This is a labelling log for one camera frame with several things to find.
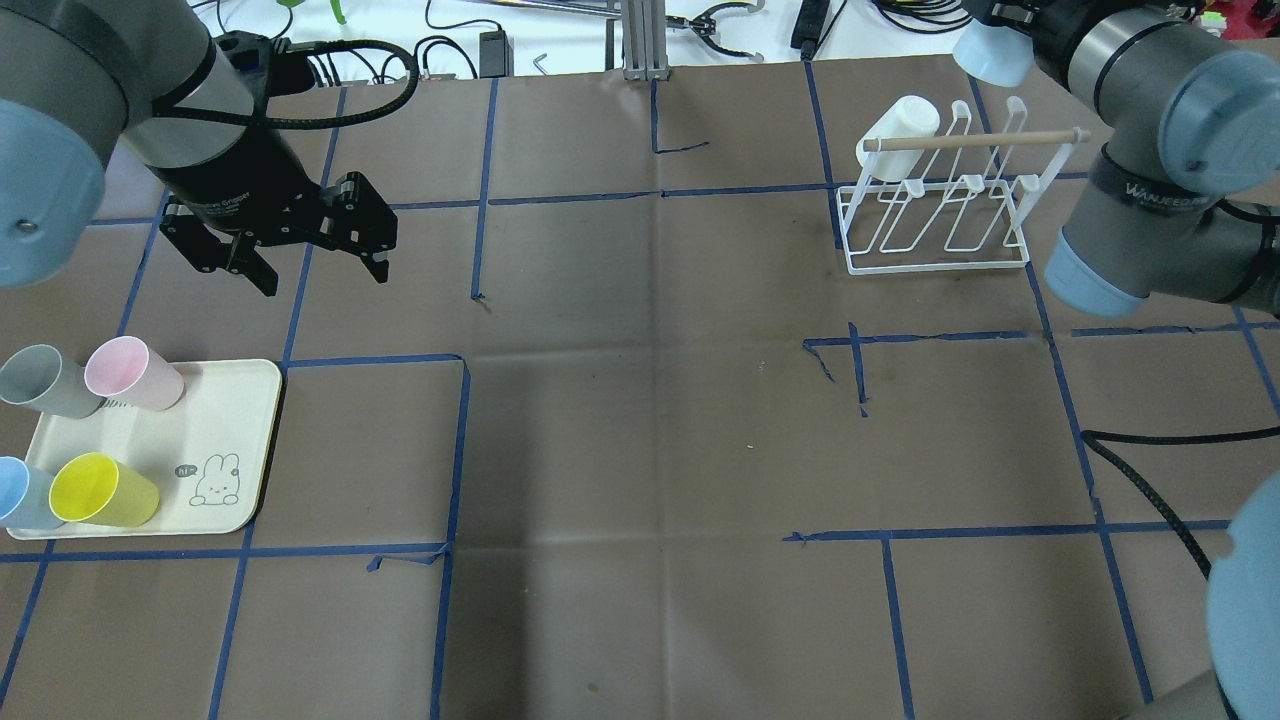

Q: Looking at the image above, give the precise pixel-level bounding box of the aluminium frame post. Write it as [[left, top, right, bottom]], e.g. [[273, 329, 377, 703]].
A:
[[620, 0, 669, 81]]

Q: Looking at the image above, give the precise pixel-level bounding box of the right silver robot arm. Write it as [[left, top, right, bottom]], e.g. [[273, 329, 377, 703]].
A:
[[963, 1, 1277, 719]]

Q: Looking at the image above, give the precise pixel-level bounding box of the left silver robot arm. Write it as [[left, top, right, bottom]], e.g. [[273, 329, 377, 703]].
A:
[[1, 1, 420, 296]]

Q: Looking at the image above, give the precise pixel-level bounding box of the light blue cup front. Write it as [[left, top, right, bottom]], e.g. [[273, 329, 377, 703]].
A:
[[1, 456, 65, 530]]

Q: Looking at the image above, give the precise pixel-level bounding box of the cream bunny tray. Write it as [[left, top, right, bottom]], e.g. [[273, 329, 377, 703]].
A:
[[8, 359, 283, 541]]

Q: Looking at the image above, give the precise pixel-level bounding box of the wooden rack rod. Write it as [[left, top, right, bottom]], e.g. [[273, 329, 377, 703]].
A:
[[860, 128, 1092, 152]]

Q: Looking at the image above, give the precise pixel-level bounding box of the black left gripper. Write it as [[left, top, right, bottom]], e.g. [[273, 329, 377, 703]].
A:
[[160, 127, 398, 297]]

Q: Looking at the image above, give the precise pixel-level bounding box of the white wire cup rack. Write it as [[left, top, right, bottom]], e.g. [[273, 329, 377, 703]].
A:
[[836, 97, 1083, 277]]

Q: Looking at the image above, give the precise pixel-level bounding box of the grey plastic cup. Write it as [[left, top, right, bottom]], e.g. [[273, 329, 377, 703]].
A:
[[1, 345, 105, 419]]

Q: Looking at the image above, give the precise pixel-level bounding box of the yellow plastic cup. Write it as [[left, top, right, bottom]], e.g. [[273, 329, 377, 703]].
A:
[[47, 452, 160, 528]]

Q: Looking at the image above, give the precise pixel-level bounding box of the white plastic cup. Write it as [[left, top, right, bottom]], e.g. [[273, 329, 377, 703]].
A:
[[855, 95, 941, 183]]

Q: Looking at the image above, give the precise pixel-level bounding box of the black power adapter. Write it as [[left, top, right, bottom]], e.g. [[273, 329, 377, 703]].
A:
[[477, 29, 515, 78]]

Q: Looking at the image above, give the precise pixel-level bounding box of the pink plastic cup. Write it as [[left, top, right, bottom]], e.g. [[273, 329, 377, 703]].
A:
[[84, 336, 186, 411]]

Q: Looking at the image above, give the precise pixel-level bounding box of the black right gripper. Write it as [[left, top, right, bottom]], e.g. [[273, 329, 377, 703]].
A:
[[986, 1, 1061, 45]]

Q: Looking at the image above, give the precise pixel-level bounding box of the light blue cup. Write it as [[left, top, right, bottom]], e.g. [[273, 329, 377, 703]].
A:
[[1, 456, 65, 530], [952, 20, 1036, 88]]

